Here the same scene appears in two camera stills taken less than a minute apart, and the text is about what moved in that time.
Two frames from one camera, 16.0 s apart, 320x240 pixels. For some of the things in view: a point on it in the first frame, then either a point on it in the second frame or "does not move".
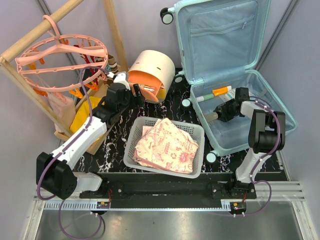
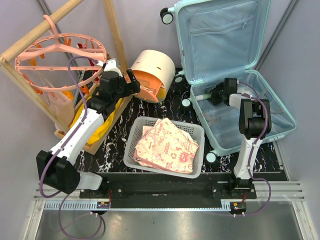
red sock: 92,60 to 82,45
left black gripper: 138,101 to 130,88
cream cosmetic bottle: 148,89 does not move
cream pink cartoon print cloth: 164,146 does not move
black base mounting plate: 167,190 does not move
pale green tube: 201,98 does not move
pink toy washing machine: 155,71 does not move
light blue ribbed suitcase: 218,43 does not move
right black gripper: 225,117 to 213,91
